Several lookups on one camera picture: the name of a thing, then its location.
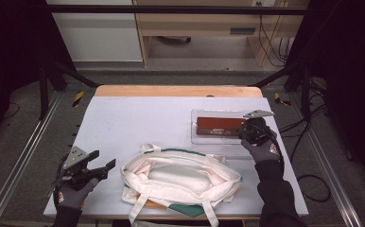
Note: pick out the white cabinet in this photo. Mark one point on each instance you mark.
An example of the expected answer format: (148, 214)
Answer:
(98, 38)

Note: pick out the white table mat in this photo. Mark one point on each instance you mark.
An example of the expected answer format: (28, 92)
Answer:
(133, 123)

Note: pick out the cream canvas tote bag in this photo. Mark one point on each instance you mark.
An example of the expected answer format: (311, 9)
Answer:
(180, 179)

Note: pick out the long reddish-brown box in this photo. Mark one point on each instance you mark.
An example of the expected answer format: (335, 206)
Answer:
(218, 126)

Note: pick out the black frame leg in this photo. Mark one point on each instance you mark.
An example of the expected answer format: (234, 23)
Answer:
(305, 91)
(44, 91)

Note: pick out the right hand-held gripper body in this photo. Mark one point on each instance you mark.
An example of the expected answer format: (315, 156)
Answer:
(257, 129)

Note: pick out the light wooden desk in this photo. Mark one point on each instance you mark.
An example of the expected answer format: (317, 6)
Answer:
(202, 23)

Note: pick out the black horizontal frame bar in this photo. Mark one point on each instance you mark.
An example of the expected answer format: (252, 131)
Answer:
(171, 9)

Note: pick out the aluminium rail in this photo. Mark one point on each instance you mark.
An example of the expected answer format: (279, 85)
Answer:
(20, 160)
(328, 164)

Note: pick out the wooden table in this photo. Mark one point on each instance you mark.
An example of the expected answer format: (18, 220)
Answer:
(177, 91)

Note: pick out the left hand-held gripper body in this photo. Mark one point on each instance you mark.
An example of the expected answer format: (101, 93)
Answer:
(75, 157)

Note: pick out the person's left hand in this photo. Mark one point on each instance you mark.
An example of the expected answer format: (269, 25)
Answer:
(72, 198)

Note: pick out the clear plastic container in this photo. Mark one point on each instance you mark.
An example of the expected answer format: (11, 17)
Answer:
(215, 142)

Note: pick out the person's right hand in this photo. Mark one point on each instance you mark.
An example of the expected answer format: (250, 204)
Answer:
(265, 152)

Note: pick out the white wall socket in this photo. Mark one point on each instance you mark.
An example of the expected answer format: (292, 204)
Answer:
(264, 2)

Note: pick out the black curtain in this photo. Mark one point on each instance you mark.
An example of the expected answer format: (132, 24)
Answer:
(351, 78)
(10, 47)

